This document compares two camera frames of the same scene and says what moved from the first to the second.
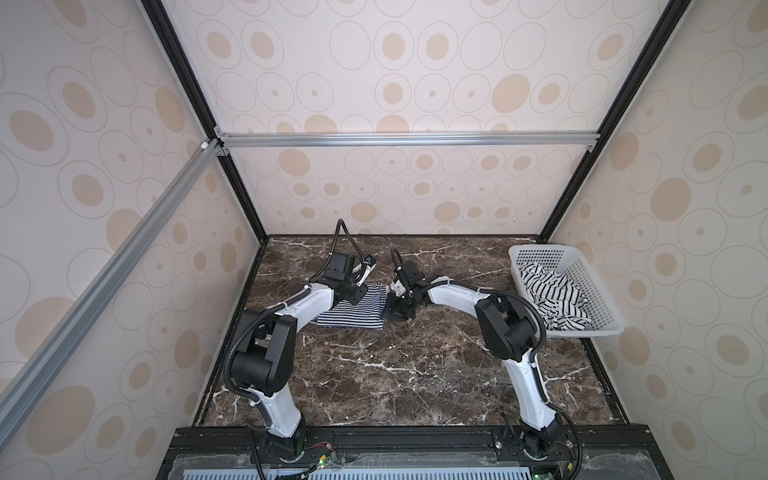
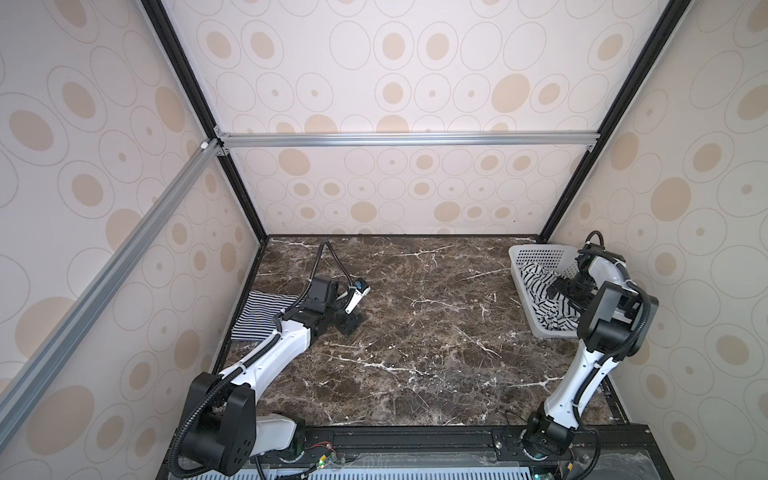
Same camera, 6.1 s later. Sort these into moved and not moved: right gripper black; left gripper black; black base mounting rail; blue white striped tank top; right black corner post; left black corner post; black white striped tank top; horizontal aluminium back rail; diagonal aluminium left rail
Moved: left gripper black; right gripper black; blue white striped tank top
Not moved: left black corner post; black base mounting rail; black white striped tank top; diagonal aluminium left rail; horizontal aluminium back rail; right black corner post
